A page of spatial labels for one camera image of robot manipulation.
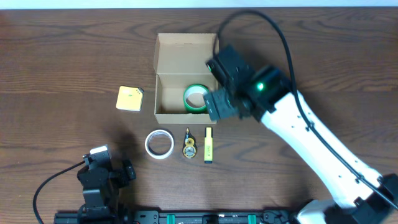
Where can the brown cardboard box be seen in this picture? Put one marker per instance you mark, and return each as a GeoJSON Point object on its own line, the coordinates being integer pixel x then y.
{"type": "Point", "coordinates": [180, 61]}

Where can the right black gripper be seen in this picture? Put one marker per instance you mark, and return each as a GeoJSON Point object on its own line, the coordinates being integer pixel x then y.
{"type": "Point", "coordinates": [215, 103]}

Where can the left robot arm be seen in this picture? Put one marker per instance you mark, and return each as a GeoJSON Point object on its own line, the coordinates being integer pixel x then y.
{"type": "Point", "coordinates": [102, 201]}

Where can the white tape roll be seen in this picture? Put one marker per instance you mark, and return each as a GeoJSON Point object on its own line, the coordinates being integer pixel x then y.
{"type": "Point", "coordinates": [159, 144]}

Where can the yellow highlighter pen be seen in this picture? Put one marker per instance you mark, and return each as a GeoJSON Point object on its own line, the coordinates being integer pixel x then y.
{"type": "Point", "coordinates": [208, 145]}

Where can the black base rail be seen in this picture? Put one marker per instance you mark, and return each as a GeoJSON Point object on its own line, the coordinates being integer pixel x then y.
{"type": "Point", "coordinates": [155, 217]}

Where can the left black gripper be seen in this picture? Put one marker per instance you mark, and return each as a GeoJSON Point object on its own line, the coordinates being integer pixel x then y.
{"type": "Point", "coordinates": [126, 173]}

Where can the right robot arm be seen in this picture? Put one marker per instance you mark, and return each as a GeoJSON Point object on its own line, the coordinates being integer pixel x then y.
{"type": "Point", "coordinates": [360, 194]}

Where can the yellow sticky note pad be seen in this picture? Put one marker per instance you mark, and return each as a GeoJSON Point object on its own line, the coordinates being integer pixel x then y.
{"type": "Point", "coordinates": [130, 98]}

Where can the green tape roll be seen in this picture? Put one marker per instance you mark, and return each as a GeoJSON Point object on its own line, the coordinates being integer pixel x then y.
{"type": "Point", "coordinates": [193, 98]}

